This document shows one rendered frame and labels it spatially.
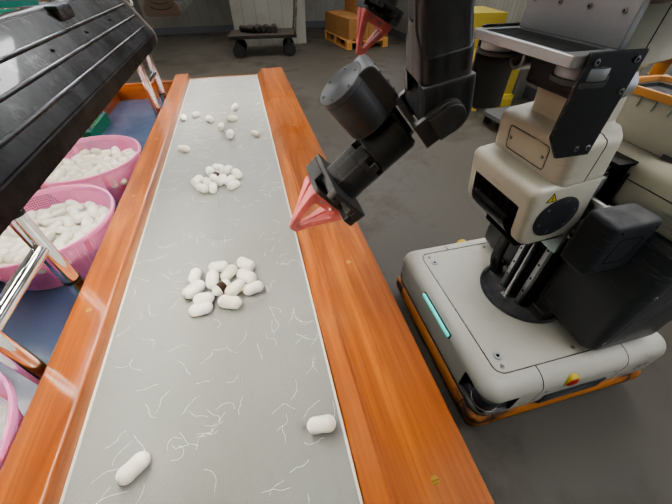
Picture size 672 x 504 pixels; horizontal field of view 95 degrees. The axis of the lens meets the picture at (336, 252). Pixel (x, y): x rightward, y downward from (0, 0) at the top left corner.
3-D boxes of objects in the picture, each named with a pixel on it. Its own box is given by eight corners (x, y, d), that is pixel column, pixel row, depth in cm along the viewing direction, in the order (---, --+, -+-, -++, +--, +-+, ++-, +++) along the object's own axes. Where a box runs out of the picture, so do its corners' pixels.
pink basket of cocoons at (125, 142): (160, 160, 99) (148, 130, 92) (145, 207, 80) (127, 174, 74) (67, 170, 94) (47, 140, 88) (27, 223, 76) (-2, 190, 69)
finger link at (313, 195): (276, 227, 42) (325, 180, 39) (271, 199, 47) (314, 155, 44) (311, 249, 47) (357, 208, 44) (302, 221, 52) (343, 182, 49)
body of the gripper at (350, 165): (324, 199, 38) (370, 157, 35) (308, 161, 45) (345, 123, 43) (355, 225, 42) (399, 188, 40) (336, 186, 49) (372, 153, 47)
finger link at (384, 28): (348, 49, 63) (370, -4, 58) (339, 43, 68) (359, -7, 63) (374, 64, 66) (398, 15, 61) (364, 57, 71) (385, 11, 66)
